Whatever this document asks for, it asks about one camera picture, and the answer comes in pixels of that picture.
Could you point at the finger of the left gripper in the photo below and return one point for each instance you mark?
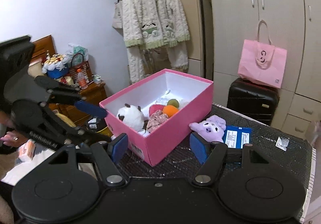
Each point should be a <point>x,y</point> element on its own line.
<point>78,134</point>
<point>73,98</point>

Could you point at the blue wet wipes packet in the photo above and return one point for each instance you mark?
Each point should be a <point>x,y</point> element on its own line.
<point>236,137</point>

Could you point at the brown woven basket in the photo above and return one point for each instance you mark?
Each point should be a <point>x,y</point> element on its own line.
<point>84,66</point>

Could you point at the white panda plush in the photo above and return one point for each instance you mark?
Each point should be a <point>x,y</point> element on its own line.
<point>133,117</point>

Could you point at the wooden nightstand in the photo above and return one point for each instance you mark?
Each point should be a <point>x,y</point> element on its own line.
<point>93,94</point>

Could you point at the blue flower bouquet box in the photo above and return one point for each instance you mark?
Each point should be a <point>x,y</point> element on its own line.
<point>56,66</point>

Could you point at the cream fluffy pajama jacket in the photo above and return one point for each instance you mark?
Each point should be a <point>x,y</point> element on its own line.
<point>154,23</point>

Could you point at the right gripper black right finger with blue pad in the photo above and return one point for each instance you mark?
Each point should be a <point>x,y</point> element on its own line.
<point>211,156</point>

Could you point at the cream wardrobe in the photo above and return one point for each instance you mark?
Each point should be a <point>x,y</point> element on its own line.
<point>290,24</point>

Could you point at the cream fluffy pajama trousers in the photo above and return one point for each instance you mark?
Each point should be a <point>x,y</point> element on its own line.
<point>143,63</point>

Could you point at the pink tote bag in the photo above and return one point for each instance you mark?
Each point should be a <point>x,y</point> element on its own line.
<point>261,63</point>

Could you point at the orange drink bottle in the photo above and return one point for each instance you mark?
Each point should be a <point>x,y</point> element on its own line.
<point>81,79</point>

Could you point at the pink cardboard box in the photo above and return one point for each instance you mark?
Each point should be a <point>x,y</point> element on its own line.
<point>194,95</point>

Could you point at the green makeup sponge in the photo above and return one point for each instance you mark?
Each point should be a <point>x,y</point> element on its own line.
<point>173,102</point>

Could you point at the black suitcase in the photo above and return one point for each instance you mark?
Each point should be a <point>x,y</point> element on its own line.
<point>258,102</point>

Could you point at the black textured mat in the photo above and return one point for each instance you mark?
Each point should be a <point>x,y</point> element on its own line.
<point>181,162</point>

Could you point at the pink floral fabric scrunchie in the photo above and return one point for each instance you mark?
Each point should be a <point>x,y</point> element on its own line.
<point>156,120</point>

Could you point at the pink strawberry plush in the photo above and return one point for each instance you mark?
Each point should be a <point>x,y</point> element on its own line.
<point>155,107</point>

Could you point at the white packet in box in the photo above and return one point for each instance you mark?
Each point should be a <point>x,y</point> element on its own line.
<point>163,100</point>

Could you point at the person's left hand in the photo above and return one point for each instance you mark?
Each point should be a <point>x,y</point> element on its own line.
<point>11,138</point>

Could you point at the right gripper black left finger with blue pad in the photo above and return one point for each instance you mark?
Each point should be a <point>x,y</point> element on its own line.
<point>106,156</point>

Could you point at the orange makeup sponge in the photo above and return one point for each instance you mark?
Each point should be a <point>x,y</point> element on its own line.
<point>170,110</point>

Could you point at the purple plush toy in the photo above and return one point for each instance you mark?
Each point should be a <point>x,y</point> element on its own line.
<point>211,129</point>

